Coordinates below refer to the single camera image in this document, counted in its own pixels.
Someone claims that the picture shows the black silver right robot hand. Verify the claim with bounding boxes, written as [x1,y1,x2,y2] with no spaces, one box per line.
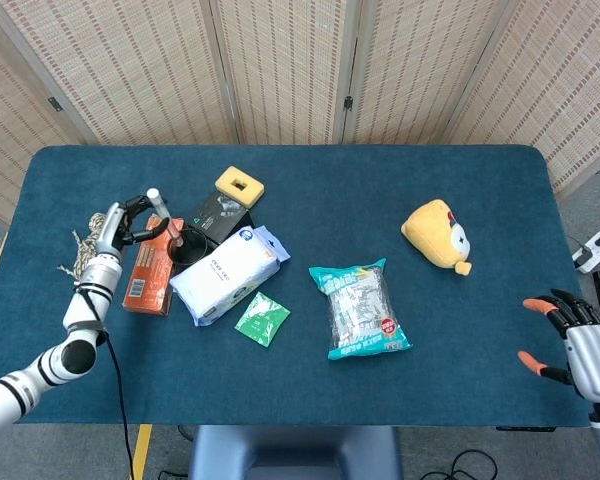
[517,288,600,402]

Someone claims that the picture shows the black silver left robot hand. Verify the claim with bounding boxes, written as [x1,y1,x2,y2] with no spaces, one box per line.
[95,194,172,262]

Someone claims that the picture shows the clear white-capped test tube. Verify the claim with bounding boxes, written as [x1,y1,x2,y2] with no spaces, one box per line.
[146,187,184,249]

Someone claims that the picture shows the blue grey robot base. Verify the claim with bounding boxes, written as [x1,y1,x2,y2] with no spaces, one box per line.
[186,424,404,480]

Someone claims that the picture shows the orange cardboard box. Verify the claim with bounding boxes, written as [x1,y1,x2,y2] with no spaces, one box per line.
[122,214,187,318]

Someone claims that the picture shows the white power strip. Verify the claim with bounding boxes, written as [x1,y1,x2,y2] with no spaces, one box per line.
[571,229,600,275]

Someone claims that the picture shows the black printed box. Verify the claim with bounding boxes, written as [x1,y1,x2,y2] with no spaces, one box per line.
[191,189,257,242]

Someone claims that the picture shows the white blue tissue pack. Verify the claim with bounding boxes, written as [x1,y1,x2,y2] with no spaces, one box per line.
[169,224,292,328]

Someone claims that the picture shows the woven folding screen panel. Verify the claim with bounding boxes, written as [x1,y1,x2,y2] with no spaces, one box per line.
[332,0,519,147]
[0,0,242,147]
[0,0,99,226]
[199,0,361,147]
[442,0,600,197]

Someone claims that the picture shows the yellow sponge block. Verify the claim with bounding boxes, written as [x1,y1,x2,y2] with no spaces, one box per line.
[214,166,266,208]

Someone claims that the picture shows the green tea sachet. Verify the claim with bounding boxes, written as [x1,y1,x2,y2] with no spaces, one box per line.
[234,291,292,349]

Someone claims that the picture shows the yellow plush toy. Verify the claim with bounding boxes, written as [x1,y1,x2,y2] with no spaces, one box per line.
[400,198,474,277]

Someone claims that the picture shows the teal snack bag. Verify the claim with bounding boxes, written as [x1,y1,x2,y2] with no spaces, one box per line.
[308,257,414,362]

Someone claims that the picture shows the blue felt table cover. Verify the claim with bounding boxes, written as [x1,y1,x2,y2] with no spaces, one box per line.
[0,144,594,429]

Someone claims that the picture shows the beige braided rope bundle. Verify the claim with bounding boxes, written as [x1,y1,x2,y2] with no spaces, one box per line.
[56,212,109,287]

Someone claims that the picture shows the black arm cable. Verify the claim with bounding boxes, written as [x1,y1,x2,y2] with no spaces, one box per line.
[73,282,137,480]

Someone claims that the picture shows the black floor cable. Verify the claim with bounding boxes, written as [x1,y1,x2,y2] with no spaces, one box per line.
[402,448,500,480]

